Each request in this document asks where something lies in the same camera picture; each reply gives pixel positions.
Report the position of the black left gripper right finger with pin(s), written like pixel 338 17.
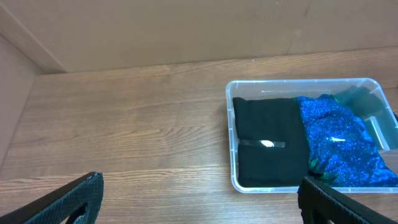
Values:
pixel 321 204

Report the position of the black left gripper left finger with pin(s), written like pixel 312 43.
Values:
pixel 76 202

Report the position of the blue sequin glitter garment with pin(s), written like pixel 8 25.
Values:
pixel 342 152

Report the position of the black garment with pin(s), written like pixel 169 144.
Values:
pixel 273 150

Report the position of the clear plastic storage bin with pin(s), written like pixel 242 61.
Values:
pixel 364 96

